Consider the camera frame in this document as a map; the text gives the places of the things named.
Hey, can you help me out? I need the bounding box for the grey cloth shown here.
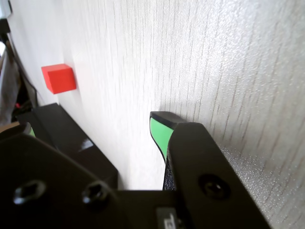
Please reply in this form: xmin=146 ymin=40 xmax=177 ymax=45
xmin=0 ymin=51 xmax=20 ymax=126

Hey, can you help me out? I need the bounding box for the red cube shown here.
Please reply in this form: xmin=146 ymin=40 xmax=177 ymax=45
xmin=41 ymin=63 xmax=77 ymax=94

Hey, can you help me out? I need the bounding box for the black cardboard box lid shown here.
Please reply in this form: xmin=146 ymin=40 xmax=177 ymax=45
xmin=32 ymin=102 xmax=119 ymax=191

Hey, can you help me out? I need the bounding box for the black cardboard box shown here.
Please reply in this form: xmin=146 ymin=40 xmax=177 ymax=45
xmin=16 ymin=108 xmax=59 ymax=151

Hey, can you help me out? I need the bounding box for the white board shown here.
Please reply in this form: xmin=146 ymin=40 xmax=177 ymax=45
xmin=0 ymin=0 xmax=13 ymax=18

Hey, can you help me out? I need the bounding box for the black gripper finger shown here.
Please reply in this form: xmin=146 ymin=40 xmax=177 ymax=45
xmin=149 ymin=111 xmax=273 ymax=229
xmin=0 ymin=122 xmax=127 ymax=229

